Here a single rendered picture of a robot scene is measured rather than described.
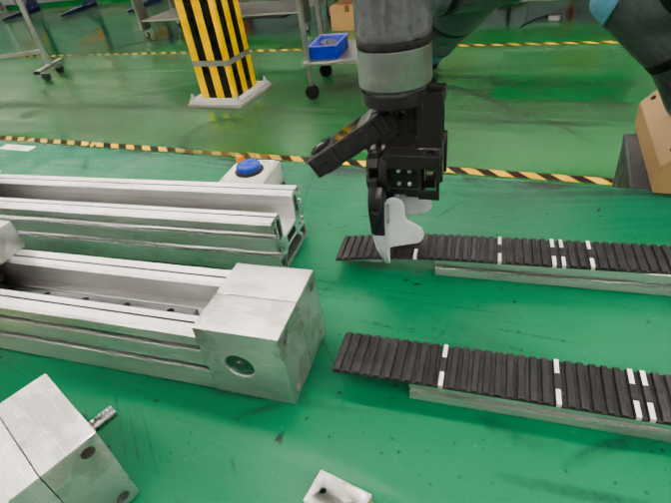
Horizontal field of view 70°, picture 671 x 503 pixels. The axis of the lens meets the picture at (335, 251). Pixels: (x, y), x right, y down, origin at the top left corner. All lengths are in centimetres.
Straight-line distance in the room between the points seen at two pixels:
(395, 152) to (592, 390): 30
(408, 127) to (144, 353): 37
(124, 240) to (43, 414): 37
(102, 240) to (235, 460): 44
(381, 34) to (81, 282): 46
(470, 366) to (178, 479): 29
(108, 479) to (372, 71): 43
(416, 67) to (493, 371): 30
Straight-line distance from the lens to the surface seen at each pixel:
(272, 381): 49
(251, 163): 80
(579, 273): 62
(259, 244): 64
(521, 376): 48
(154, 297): 61
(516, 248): 62
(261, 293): 49
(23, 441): 47
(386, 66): 49
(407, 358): 49
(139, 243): 77
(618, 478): 49
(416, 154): 52
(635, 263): 63
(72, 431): 45
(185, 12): 388
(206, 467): 50
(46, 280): 72
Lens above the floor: 119
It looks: 37 degrees down
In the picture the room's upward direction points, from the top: 9 degrees counter-clockwise
